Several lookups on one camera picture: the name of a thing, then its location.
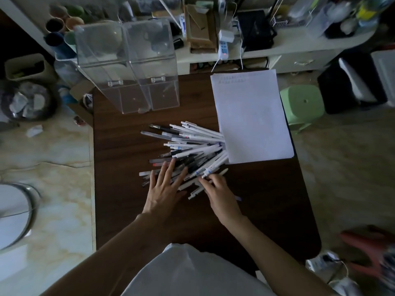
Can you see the person's left hand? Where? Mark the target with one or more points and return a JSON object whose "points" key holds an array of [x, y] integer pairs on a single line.
{"points": [[163, 197]]}

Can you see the person's right hand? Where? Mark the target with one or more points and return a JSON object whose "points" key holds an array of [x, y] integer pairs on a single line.
{"points": [[222, 200]]}

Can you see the pile of pens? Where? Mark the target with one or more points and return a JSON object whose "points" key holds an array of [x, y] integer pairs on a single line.
{"points": [[191, 144]]}

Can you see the stack of white paper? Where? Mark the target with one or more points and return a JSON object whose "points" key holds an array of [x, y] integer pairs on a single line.
{"points": [[253, 120]]}

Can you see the person's left forearm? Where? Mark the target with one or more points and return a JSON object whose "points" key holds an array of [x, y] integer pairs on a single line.
{"points": [[117, 252]]}

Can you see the person's right forearm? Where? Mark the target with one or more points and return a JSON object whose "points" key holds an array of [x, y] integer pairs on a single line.
{"points": [[277, 262]]}

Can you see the person's white shirt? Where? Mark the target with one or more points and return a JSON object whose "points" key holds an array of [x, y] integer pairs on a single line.
{"points": [[191, 274]]}

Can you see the open cardboard box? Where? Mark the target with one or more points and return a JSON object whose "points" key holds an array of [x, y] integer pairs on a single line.
{"points": [[80, 89]]}

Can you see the brown cardboard box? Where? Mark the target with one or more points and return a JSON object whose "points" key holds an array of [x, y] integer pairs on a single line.
{"points": [[200, 27]]}

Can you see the green plastic stool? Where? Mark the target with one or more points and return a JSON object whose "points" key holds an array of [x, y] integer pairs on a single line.
{"points": [[302, 101]]}

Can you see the blue bottle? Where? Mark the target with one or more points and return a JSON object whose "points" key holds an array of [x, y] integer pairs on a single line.
{"points": [[63, 95]]}

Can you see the white power strip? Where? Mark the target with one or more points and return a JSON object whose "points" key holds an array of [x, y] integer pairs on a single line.
{"points": [[222, 52]]}

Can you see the red plastic stool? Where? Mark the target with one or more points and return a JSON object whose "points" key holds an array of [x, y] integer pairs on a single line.
{"points": [[364, 246]]}

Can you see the white round fan base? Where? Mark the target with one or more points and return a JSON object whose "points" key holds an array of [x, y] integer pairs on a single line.
{"points": [[12, 212]]}

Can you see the small black charger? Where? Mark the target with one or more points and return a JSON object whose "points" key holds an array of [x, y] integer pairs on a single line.
{"points": [[178, 43]]}

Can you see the black bag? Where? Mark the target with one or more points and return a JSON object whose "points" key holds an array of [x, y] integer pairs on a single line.
{"points": [[333, 89]]}

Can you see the clear water jug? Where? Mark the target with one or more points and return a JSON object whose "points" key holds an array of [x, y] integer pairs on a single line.
{"points": [[66, 73]]}

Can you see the beige plastic bin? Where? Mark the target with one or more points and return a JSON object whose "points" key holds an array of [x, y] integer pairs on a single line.
{"points": [[46, 75]]}

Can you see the black router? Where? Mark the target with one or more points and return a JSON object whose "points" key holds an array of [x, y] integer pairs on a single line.
{"points": [[256, 30]]}

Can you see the plaid cloth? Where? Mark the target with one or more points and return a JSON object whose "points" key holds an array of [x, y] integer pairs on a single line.
{"points": [[388, 265]]}

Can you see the group of colourful cups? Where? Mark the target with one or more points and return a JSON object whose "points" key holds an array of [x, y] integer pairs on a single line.
{"points": [[55, 43]]}

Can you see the small white bottle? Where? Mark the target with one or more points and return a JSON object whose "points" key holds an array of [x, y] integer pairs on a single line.
{"points": [[221, 4]]}

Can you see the clear plastic measuring jug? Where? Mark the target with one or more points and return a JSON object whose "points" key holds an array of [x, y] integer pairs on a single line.
{"points": [[316, 24]]}

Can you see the black round tray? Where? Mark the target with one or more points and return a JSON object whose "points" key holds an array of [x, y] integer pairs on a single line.
{"points": [[331, 32]]}

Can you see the white teapot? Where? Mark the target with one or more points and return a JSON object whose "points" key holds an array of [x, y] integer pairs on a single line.
{"points": [[338, 10]]}

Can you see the yellow green container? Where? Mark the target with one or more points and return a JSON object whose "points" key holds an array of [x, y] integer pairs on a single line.
{"points": [[365, 12]]}

